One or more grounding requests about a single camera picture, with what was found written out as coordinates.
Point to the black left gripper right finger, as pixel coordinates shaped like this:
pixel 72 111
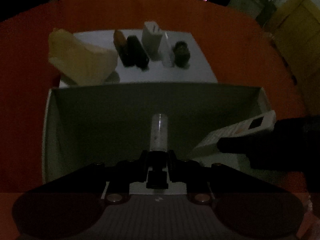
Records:
pixel 242 203

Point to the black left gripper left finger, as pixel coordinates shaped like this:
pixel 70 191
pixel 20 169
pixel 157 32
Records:
pixel 73 203

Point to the clear vial black cap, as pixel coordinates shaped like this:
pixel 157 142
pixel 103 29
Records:
pixel 157 174

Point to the dark bee plush toy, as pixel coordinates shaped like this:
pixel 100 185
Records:
pixel 181 53

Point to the clear plastic tube case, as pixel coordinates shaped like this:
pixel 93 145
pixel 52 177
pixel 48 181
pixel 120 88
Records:
pixel 165 51

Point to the black rectangular case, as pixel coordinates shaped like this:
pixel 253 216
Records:
pixel 133 54

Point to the white power adapter plug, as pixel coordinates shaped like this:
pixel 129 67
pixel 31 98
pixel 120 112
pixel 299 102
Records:
pixel 151 39

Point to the brown lip balm tube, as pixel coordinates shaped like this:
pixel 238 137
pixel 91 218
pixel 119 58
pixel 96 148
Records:
pixel 119 41

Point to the open cardboard box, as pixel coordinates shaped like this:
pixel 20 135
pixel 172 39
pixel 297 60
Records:
pixel 86 126

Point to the red table cloth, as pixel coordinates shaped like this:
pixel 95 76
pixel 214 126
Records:
pixel 233 44

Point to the wooden cabinet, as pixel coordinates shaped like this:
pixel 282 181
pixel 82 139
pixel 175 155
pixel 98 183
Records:
pixel 295 26

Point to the white flat board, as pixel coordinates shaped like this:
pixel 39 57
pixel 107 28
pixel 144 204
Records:
pixel 197 70

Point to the white drawer cabinet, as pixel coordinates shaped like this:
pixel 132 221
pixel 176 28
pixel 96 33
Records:
pixel 250 7

